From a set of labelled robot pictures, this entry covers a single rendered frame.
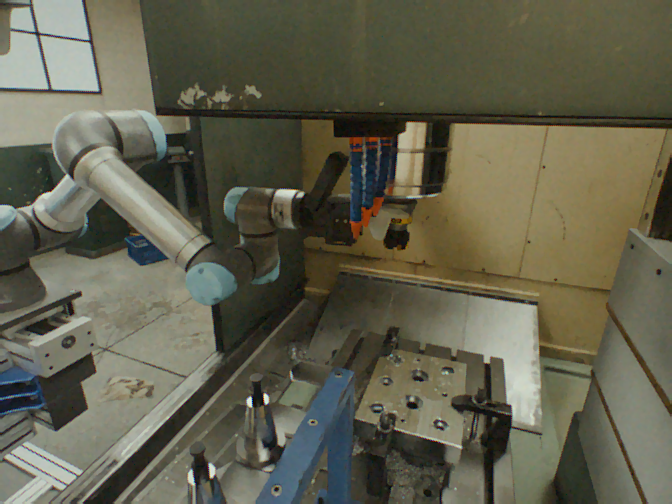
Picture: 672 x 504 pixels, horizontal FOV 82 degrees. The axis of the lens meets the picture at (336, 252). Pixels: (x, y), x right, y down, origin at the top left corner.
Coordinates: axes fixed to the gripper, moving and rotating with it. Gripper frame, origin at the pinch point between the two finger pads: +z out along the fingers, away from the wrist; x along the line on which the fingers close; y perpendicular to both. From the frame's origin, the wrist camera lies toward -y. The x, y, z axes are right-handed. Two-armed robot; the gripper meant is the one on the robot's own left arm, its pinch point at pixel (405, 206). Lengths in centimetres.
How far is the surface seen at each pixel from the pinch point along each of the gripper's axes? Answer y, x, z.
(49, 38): -90, -276, -438
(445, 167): -7.4, 3.0, 6.4
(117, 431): 144, -45, -154
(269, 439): 23.0, 33.6, -10.1
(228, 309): 50, -35, -66
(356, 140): -12.5, 19.3, -3.2
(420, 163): -8.4, 6.9, 3.0
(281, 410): 25.6, 26.1, -12.4
